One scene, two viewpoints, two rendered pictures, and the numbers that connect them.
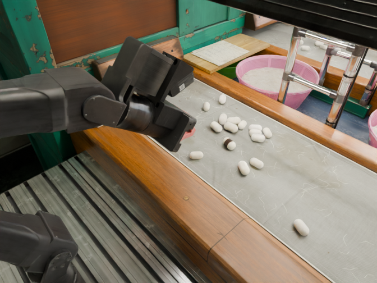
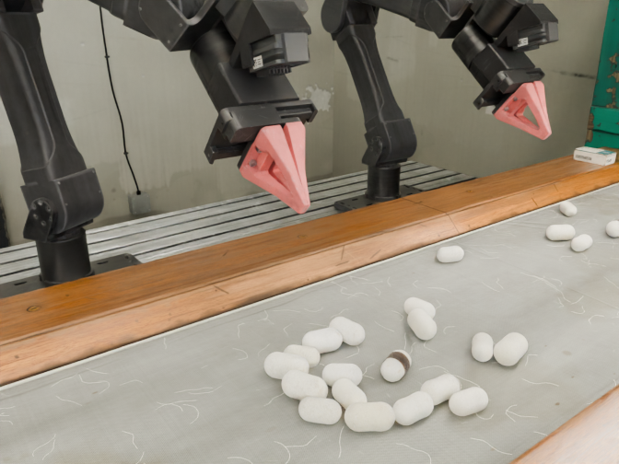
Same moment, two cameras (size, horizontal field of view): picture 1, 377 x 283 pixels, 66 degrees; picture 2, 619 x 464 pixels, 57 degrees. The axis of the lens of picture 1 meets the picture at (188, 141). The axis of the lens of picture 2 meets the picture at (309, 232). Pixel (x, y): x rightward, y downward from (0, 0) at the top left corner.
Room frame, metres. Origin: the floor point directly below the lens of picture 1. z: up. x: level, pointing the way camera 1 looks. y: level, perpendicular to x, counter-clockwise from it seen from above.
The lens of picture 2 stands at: (0.20, -0.85, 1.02)
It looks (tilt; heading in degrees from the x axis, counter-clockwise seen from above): 21 degrees down; 96
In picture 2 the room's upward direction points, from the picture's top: straight up
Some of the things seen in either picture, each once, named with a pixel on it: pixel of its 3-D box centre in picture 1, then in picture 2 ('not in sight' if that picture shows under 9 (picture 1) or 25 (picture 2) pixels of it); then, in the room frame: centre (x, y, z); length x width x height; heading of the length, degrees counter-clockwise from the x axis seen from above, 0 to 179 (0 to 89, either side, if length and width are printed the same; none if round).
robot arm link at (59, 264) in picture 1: (46, 250); (389, 149); (0.25, 0.23, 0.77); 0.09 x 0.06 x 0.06; 40
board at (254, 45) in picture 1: (226, 51); not in sight; (1.03, -0.14, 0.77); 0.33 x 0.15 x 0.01; 132
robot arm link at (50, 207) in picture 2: not in sight; (64, 212); (-0.19, -0.18, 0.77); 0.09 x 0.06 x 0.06; 73
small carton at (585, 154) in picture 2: not in sight; (594, 156); (0.61, 0.22, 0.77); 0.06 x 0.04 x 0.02; 132
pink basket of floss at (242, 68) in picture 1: (274, 85); not in sight; (0.87, -0.29, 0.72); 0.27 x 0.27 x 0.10
